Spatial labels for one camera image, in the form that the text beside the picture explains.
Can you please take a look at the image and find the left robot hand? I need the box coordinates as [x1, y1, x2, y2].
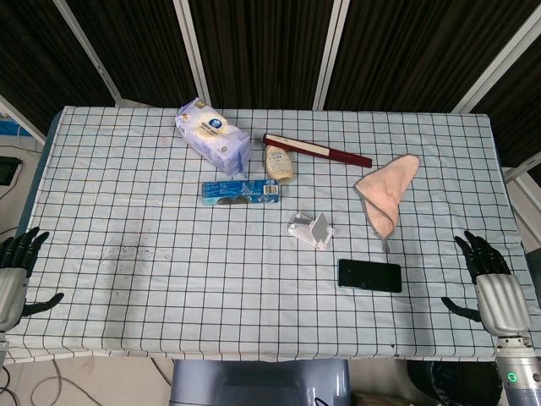
[0, 227, 65, 333]

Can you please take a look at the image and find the black smartphone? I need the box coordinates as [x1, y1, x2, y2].
[337, 258, 403, 294]

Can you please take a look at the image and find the beige sauce bottle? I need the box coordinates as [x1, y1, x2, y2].
[265, 145, 296, 184]

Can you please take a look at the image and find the white floor cable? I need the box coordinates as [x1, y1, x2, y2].
[0, 357, 102, 406]

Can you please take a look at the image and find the purple tissue pack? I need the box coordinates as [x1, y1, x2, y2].
[174, 97, 251, 177]

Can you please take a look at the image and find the white phone stand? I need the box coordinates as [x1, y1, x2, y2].
[287, 212, 337, 252]

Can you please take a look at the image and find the pink folded cloth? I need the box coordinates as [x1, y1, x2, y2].
[352, 154, 421, 254]

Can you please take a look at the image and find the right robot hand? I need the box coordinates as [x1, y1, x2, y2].
[440, 230, 533, 337]

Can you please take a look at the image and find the checkered tablecloth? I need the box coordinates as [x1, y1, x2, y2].
[3, 105, 541, 365]

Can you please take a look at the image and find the blue cookie box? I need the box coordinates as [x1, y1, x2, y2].
[201, 178, 281, 207]

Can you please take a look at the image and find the dark red long box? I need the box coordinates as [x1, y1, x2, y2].
[262, 133, 374, 169]

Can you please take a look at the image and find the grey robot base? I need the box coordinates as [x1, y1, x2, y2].
[169, 359, 352, 406]

